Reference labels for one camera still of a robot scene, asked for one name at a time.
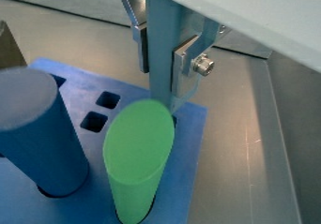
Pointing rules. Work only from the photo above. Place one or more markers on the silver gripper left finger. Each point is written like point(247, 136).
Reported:
point(136, 9)

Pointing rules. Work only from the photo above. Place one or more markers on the blue shape sorting board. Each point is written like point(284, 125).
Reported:
point(94, 99)

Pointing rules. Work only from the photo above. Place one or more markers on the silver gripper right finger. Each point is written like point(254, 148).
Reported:
point(192, 63)

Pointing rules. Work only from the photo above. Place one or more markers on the dark blue cylinder peg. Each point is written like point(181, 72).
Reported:
point(38, 139)

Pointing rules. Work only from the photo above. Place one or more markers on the green cylinder peg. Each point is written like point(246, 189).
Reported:
point(136, 152)

